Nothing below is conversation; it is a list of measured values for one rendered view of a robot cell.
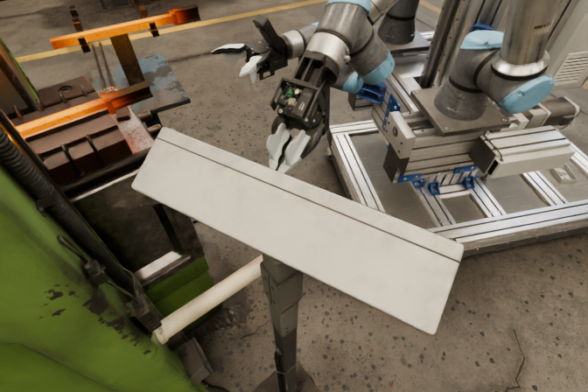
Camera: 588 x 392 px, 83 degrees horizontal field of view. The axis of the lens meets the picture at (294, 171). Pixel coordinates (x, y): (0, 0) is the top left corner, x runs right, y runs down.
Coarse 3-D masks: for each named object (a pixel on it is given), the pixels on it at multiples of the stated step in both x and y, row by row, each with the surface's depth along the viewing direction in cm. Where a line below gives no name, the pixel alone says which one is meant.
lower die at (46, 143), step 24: (96, 96) 79; (24, 120) 73; (72, 120) 71; (96, 120) 73; (48, 144) 68; (72, 144) 69; (96, 144) 69; (120, 144) 70; (48, 168) 64; (72, 168) 67; (96, 168) 70
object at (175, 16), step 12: (180, 12) 111; (192, 12) 113; (120, 24) 105; (132, 24) 105; (144, 24) 107; (156, 24) 109; (60, 36) 100; (72, 36) 100; (84, 36) 100; (96, 36) 102; (108, 36) 104
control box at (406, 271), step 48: (192, 144) 37; (144, 192) 37; (192, 192) 35; (240, 192) 34; (288, 192) 33; (240, 240) 33; (288, 240) 32; (336, 240) 31; (384, 240) 30; (432, 240) 29; (336, 288) 30; (384, 288) 29; (432, 288) 28
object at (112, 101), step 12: (144, 84) 79; (108, 96) 75; (120, 96) 75; (132, 96) 78; (144, 96) 79; (72, 108) 73; (84, 108) 73; (96, 108) 74; (108, 108) 75; (36, 120) 70; (48, 120) 70; (60, 120) 71; (24, 132) 68
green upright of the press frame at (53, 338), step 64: (0, 192) 32; (0, 256) 35; (64, 256) 41; (0, 320) 40; (64, 320) 46; (128, 320) 57; (0, 384) 54; (64, 384) 65; (128, 384) 69; (192, 384) 94
